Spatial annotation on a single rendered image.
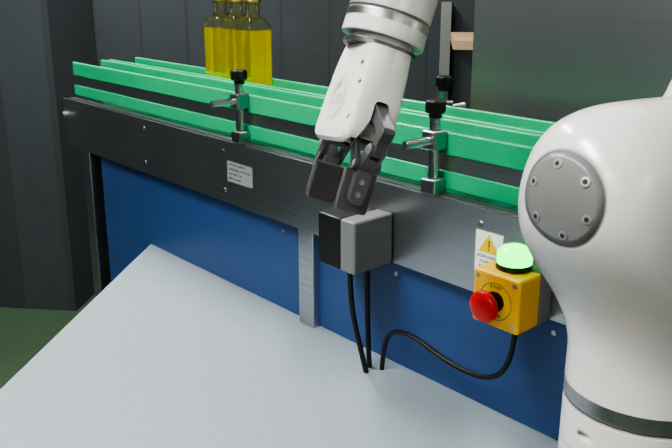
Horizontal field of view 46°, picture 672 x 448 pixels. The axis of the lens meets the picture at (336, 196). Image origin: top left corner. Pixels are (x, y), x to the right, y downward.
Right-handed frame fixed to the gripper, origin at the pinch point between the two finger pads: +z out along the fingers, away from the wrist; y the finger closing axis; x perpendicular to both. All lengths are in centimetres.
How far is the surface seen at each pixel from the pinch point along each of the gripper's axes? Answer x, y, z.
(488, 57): 38, -48, -29
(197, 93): -3, -82, -10
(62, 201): -15, -256, 39
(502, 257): 26.2, -8.6, 1.8
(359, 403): 22.9, -27.8, 28.5
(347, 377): 23, -35, 27
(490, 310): 25.1, -6.0, 8.1
